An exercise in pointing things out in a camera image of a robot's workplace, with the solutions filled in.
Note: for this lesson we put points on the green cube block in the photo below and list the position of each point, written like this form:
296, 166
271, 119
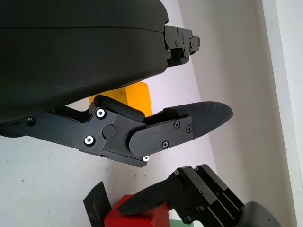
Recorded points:
176, 223

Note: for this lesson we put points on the yellow cube block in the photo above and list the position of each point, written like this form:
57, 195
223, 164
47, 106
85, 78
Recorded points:
137, 97

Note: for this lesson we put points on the red cube block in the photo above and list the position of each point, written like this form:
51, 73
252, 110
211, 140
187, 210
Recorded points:
132, 220

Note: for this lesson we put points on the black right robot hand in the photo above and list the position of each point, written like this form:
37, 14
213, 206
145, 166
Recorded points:
201, 196

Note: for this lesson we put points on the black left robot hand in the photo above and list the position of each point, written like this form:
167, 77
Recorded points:
71, 59

